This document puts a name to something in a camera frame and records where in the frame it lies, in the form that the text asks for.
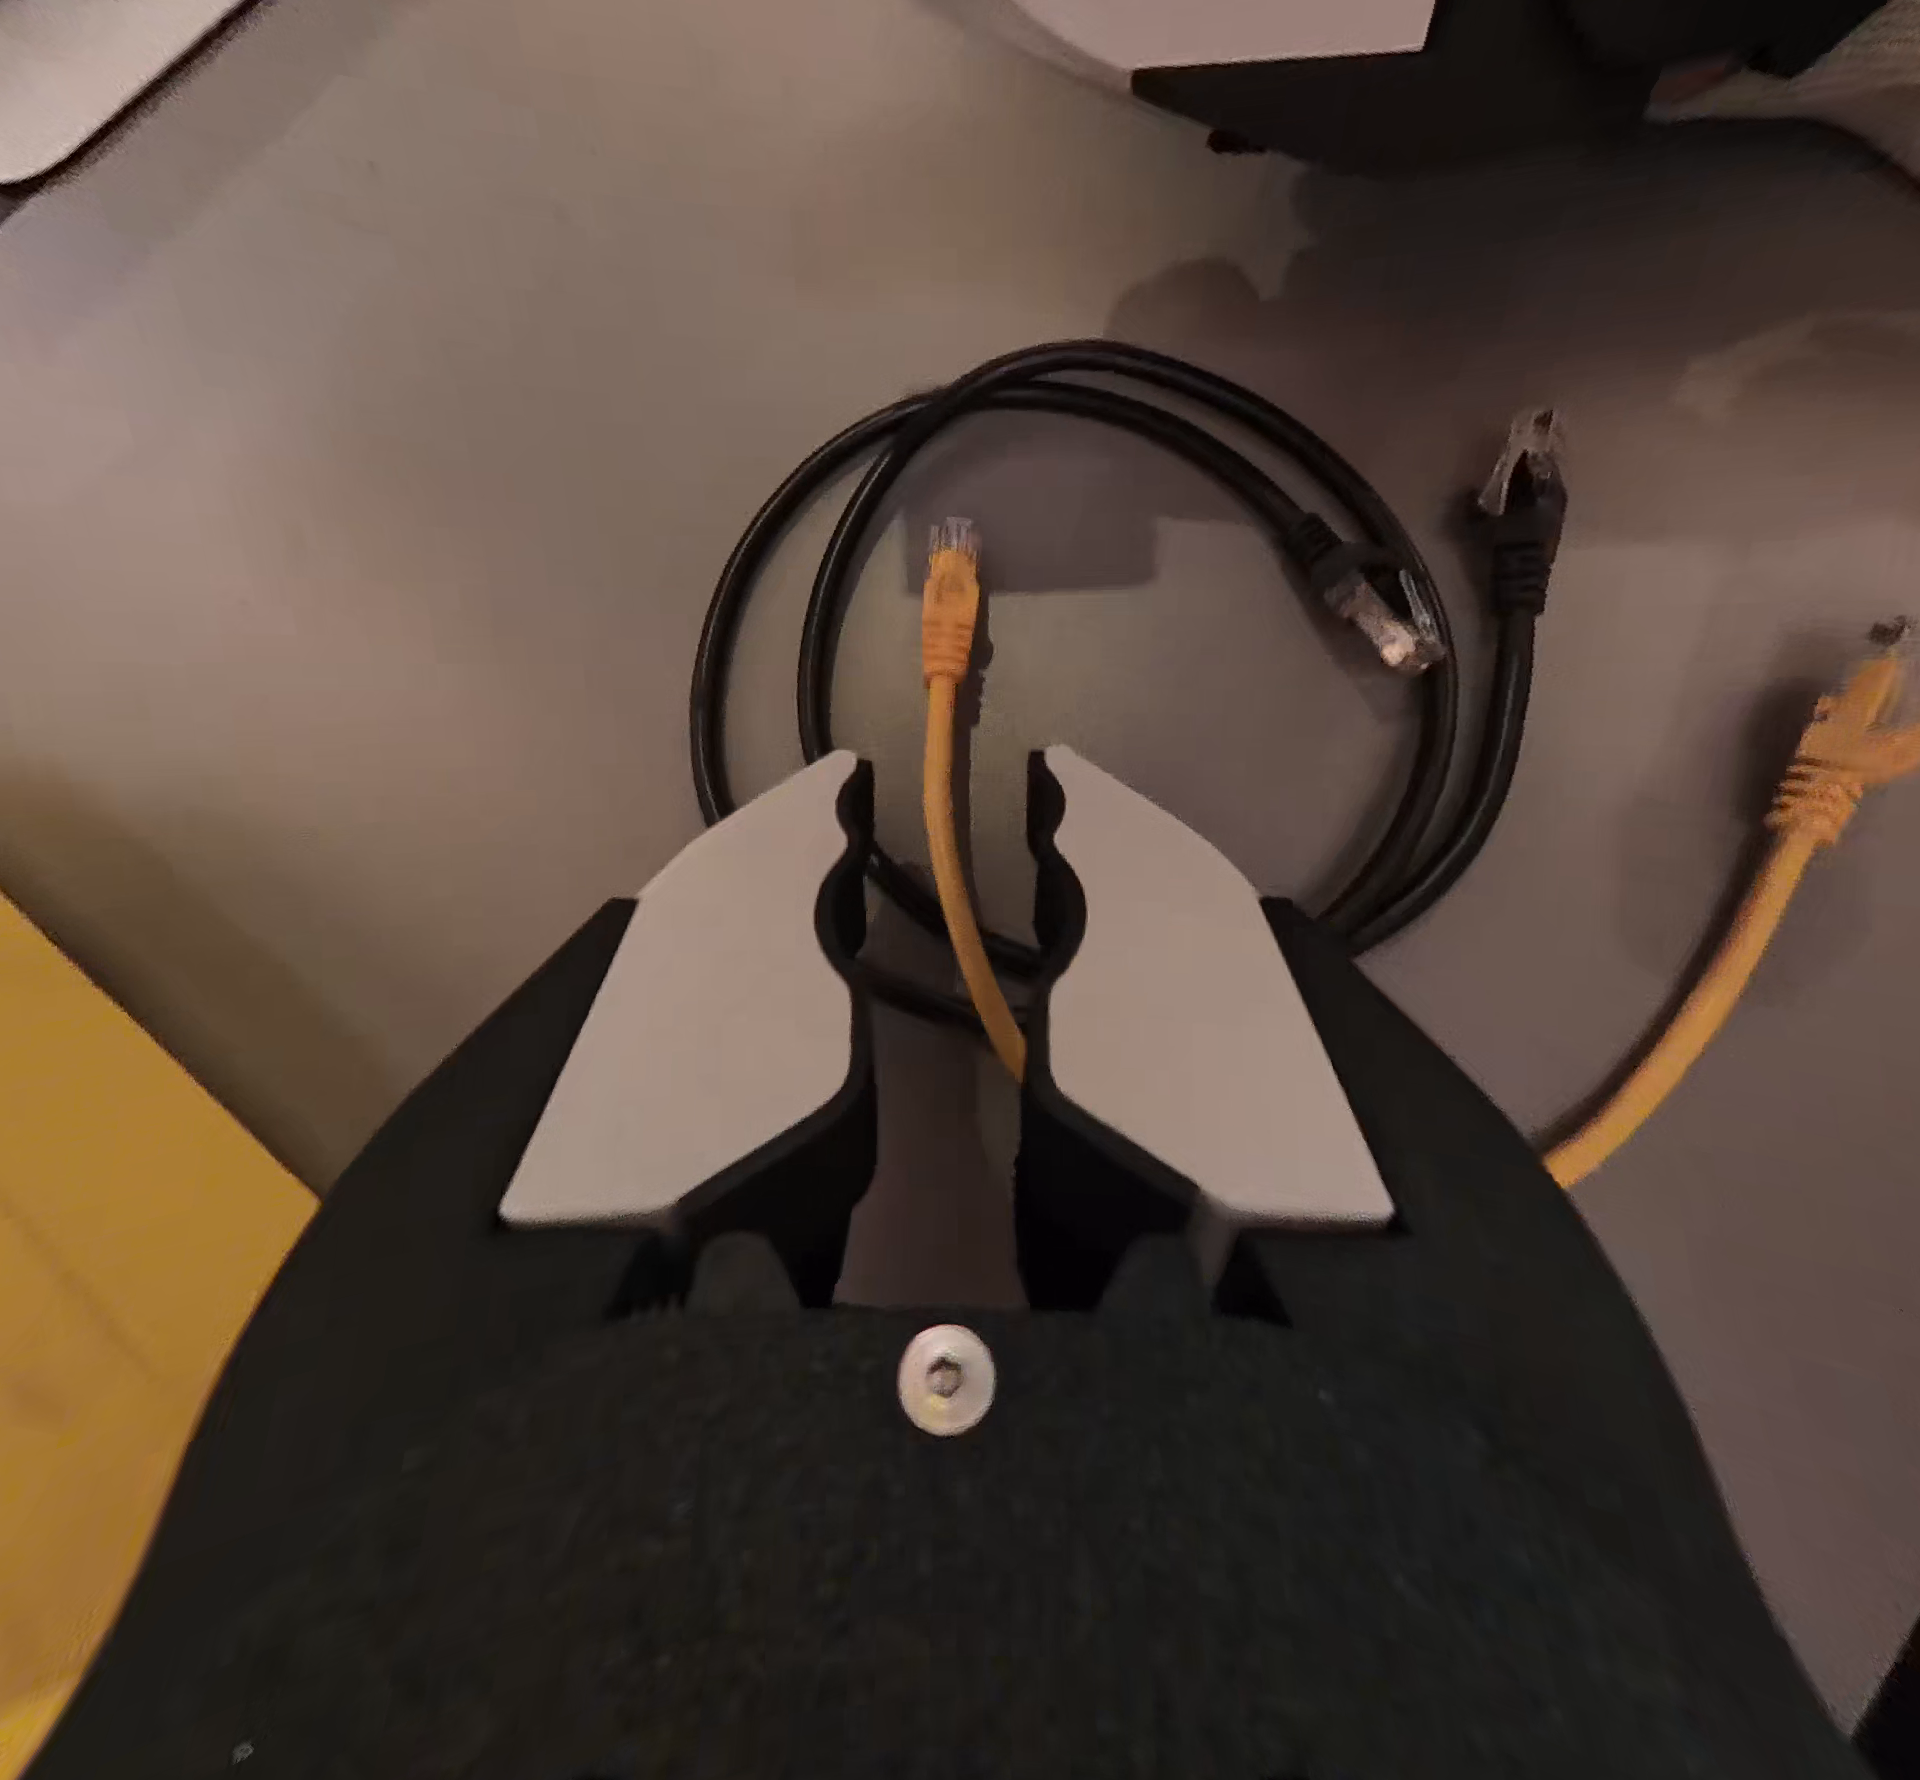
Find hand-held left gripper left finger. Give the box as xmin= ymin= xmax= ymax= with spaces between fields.
xmin=497 ymin=748 xmax=882 ymax=1310

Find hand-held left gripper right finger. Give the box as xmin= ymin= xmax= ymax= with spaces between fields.
xmin=1017 ymin=742 xmax=1399 ymax=1310

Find orange ethernet cable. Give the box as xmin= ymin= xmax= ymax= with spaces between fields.
xmin=918 ymin=517 xmax=1920 ymax=1197

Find black ethernet cable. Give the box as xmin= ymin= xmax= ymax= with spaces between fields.
xmin=690 ymin=340 xmax=1572 ymax=1025

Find yellow plastic bin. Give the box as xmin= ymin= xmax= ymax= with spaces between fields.
xmin=0 ymin=887 xmax=326 ymax=1752

